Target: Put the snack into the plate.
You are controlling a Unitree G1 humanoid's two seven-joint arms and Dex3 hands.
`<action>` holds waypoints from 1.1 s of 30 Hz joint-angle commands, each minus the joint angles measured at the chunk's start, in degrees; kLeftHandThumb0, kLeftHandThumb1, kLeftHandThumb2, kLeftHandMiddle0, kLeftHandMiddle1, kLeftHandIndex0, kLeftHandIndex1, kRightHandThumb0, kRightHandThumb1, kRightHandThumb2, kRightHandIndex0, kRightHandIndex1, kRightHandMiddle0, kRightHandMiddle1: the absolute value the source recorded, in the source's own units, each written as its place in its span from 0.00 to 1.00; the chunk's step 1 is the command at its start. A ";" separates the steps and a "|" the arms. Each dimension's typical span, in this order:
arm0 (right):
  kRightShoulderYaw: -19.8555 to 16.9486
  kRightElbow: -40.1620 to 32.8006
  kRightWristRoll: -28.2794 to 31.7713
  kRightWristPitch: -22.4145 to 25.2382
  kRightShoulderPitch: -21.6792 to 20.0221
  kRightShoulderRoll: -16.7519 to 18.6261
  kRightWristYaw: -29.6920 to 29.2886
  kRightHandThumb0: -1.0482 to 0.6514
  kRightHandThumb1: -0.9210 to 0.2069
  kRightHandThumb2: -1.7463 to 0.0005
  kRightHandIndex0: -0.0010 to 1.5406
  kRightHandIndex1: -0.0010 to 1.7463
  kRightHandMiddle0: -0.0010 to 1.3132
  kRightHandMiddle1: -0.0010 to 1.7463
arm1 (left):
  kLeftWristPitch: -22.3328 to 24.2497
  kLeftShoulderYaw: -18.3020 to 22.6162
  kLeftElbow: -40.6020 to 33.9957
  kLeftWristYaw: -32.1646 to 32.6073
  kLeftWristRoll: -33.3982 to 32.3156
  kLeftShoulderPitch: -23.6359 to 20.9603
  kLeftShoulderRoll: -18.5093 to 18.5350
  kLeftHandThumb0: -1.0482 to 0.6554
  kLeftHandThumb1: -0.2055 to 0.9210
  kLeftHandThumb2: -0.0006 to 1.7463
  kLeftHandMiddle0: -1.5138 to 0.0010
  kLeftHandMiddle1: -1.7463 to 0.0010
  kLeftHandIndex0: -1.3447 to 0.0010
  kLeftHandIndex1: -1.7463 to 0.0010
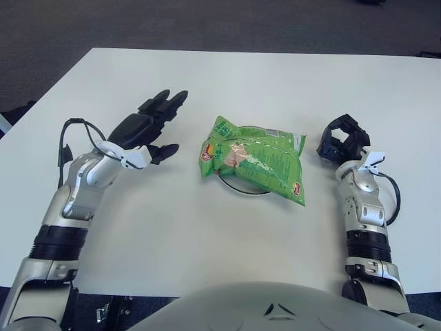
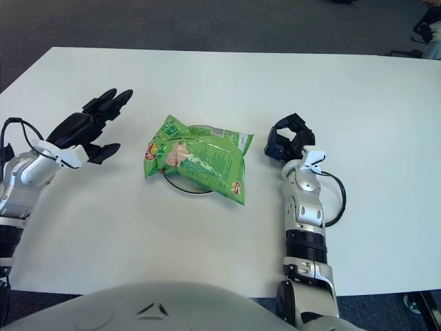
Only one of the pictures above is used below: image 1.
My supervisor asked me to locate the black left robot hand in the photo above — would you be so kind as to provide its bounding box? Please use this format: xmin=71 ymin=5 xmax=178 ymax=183
xmin=94 ymin=88 xmax=189 ymax=170

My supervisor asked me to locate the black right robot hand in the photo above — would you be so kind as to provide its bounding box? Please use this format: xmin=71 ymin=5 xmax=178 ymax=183
xmin=316 ymin=113 xmax=386 ymax=173

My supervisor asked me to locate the green snack bag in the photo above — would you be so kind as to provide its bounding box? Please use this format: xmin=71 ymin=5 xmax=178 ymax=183
xmin=199 ymin=115 xmax=307 ymax=208

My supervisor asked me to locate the white plate black rim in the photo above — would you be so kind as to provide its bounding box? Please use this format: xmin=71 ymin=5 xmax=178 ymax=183
xmin=218 ymin=126 xmax=276 ymax=198

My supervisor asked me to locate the grey robot torso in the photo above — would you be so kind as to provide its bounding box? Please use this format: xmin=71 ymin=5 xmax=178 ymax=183
xmin=127 ymin=281 xmax=441 ymax=331

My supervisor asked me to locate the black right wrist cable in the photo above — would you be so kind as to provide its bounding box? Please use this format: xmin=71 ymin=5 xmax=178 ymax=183
xmin=377 ymin=170 xmax=402 ymax=227

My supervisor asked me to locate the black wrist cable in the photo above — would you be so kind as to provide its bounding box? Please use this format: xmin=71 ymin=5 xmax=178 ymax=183
xmin=58 ymin=118 xmax=128 ymax=173
xmin=377 ymin=170 xmax=402 ymax=227

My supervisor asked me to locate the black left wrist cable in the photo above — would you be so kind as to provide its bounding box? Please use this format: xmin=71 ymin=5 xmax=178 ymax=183
xmin=58 ymin=118 xmax=128 ymax=173

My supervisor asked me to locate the metal stand bracket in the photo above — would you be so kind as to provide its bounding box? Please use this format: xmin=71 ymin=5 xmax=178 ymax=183
xmin=94 ymin=296 xmax=134 ymax=321

